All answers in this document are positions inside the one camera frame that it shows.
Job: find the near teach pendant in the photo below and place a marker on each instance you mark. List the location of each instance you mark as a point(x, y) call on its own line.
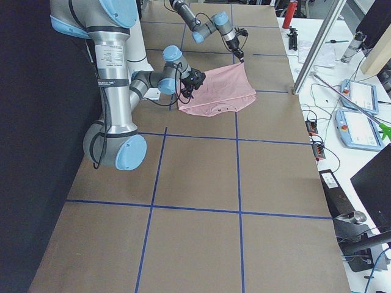
point(357, 131)

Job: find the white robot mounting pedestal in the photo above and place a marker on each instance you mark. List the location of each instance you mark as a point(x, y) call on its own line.
point(137, 63)

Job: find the orange black connector block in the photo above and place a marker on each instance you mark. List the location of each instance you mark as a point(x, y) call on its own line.
point(311, 126)

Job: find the black box device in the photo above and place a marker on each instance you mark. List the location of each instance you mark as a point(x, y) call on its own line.
point(349, 224)

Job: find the teach pendant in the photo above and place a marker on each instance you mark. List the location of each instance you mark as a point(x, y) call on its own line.
point(357, 131)
point(362, 94)

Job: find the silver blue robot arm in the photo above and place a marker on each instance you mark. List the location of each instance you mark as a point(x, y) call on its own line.
point(114, 28)
point(202, 26)

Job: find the far teach pendant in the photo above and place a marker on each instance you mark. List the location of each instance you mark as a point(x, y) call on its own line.
point(362, 94)

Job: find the black folded tripod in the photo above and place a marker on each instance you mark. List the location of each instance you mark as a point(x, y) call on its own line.
point(293, 39)

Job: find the black monitor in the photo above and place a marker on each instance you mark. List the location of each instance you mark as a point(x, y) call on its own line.
point(372, 186)

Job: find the metal reacher grabber tool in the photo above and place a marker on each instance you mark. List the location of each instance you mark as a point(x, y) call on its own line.
point(383, 126)

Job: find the pink printed t-shirt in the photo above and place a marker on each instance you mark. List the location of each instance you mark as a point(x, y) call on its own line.
point(225, 89)

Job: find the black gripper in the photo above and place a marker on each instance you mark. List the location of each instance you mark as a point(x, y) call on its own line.
point(190, 80)
point(233, 46)

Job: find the red bottle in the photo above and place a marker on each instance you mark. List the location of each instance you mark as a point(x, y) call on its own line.
point(289, 13)

